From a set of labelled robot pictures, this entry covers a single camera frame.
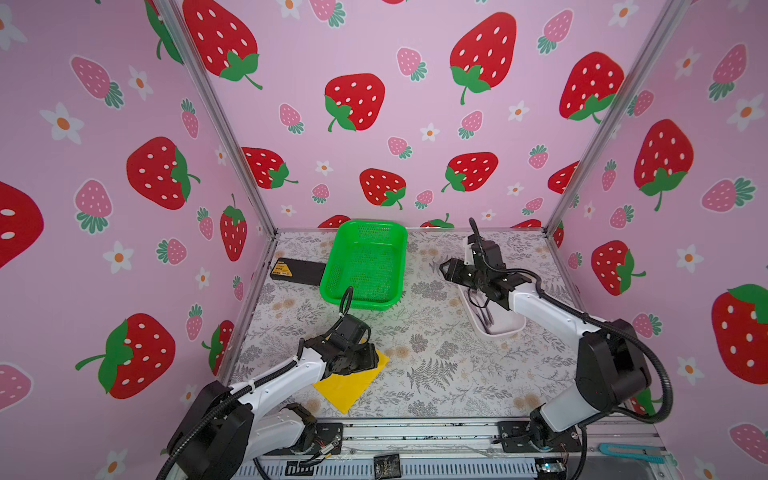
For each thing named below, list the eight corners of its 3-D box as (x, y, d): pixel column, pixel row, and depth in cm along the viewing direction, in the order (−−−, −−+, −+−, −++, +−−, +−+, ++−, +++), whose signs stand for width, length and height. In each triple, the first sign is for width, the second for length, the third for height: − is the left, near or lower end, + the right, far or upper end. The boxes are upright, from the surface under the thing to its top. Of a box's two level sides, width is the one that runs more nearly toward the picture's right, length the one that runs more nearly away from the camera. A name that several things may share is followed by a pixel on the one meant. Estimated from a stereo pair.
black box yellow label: (272, 279, 109) (269, 273, 106) (281, 262, 114) (279, 256, 112) (320, 286, 107) (318, 281, 104) (327, 268, 112) (325, 263, 109)
